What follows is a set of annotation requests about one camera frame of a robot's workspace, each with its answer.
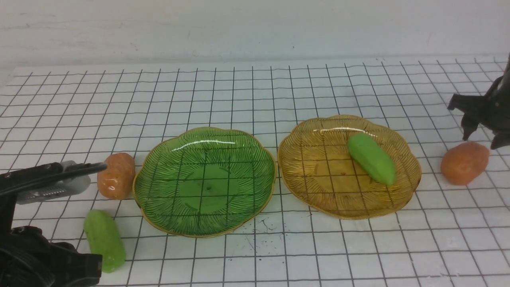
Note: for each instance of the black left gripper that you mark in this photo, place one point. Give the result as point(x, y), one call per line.
point(28, 259)

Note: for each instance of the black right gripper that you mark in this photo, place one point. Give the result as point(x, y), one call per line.
point(490, 110)

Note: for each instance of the amber glass plate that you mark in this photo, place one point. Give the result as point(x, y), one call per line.
point(317, 168)

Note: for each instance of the white grid tablecloth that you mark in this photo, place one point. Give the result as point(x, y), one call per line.
point(446, 236)

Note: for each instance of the green cucumber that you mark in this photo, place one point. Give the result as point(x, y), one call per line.
point(372, 158)
point(104, 239)

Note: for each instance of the green glass plate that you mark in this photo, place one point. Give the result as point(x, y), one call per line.
point(205, 183)

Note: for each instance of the orange potato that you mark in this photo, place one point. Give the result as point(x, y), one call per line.
point(462, 164)
point(116, 181)

